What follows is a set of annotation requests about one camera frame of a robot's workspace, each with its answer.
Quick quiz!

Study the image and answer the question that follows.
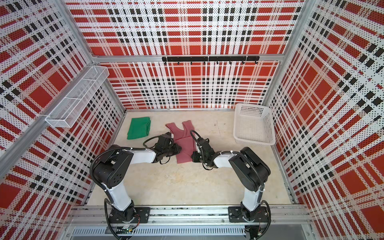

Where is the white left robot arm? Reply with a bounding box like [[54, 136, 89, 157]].
[[90, 132, 182, 224]]

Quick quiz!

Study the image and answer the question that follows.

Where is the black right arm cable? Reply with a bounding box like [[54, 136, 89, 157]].
[[189, 129, 272, 238]]

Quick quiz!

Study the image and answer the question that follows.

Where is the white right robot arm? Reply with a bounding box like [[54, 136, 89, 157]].
[[191, 137, 271, 222]]

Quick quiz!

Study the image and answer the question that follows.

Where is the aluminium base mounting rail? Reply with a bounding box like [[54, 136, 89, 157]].
[[65, 205, 312, 227]]

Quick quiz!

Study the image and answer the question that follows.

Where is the black wall hook rail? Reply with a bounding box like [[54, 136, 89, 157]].
[[162, 56, 260, 64]]

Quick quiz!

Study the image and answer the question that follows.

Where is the green tank top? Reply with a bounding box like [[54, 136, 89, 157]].
[[127, 117, 151, 140]]

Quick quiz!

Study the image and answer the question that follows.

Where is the maroon tank top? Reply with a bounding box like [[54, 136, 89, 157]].
[[166, 120, 197, 164]]

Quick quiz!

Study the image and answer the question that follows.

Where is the white perforated plastic basket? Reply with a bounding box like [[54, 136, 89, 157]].
[[233, 104, 276, 146]]

